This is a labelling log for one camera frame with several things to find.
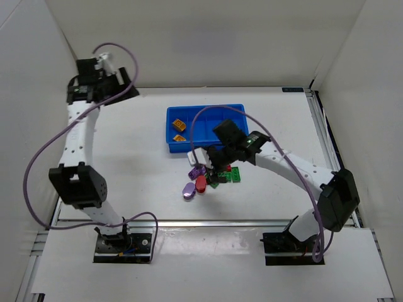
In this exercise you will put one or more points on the red oval lego brick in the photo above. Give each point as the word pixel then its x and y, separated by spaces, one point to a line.
pixel 201 184

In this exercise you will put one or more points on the blue divided plastic bin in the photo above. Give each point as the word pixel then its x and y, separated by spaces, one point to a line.
pixel 203 134

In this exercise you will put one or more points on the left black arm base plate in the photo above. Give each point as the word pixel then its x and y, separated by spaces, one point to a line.
pixel 124 248

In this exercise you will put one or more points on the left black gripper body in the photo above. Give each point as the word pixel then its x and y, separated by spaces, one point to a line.
pixel 118 83

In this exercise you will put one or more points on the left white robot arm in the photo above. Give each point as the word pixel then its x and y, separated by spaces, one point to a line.
pixel 76 181

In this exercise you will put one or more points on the green lego brick right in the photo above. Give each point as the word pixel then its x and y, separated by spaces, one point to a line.
pixel 235 175

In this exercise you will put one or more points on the purple lego brick studs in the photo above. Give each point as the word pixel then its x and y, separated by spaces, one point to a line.
pixel 196 172

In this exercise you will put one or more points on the green lego brick small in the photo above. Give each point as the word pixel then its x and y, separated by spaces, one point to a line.
pixel 225 177

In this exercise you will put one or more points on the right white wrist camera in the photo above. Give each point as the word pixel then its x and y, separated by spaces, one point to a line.
pixel 199 156

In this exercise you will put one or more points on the purple oval lego brick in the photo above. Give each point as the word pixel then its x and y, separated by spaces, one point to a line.
pixel 189 191

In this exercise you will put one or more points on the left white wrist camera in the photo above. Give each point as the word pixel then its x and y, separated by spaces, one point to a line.
pixel 104 61

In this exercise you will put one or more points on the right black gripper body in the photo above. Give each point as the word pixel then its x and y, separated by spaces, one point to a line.
pixel 214 162

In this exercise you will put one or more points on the right blue table label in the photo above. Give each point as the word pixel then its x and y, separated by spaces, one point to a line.
pixel 292 89

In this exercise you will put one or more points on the yellow lego brick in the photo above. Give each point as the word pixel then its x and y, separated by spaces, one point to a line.
pixel 179 138
pixel 179 125

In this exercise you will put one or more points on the green lego brick bottom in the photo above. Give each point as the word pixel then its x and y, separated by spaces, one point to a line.
pixel 215 185

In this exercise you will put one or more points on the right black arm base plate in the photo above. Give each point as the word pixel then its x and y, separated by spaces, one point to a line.
pixel 284 250

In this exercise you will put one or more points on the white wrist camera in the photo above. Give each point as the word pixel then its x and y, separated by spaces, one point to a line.
pixel 104 61
pixel 199 156

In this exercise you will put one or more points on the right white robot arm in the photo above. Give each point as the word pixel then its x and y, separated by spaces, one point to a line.
pixel 334 192

